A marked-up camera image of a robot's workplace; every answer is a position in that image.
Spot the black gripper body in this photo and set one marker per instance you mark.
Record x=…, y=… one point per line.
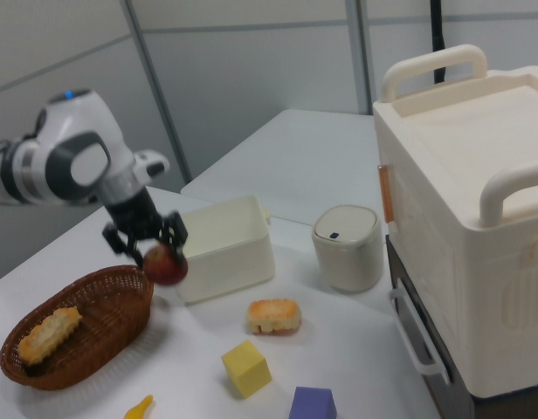
x=133, y=214

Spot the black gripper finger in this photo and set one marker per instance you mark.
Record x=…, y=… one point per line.
x=120, y=242
x=175, y=231

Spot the red toy apple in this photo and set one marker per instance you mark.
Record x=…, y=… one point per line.
x=164, y=268

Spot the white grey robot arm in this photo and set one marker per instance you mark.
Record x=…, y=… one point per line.
x=77, y=161

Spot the white square plastic container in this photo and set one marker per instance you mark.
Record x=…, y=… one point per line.
x=234, y=262

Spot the brown wicker basket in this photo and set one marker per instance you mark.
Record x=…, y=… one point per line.
x=98, y=323

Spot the toy toast bread slice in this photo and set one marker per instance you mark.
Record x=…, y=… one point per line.
x=273, y=314
x=48, y=334

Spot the yellow cube block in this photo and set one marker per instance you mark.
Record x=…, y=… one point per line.
x=247, y=371

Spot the yellow toy banana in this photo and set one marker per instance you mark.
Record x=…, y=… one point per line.
x=138, y=410

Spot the cream lidded bin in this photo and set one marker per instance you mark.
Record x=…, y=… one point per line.
x=347, y=257

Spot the purple cube block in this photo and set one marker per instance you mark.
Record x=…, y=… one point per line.
x=312, y=403

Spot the black vertical pole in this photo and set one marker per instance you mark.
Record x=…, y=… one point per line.
x=438, y=39

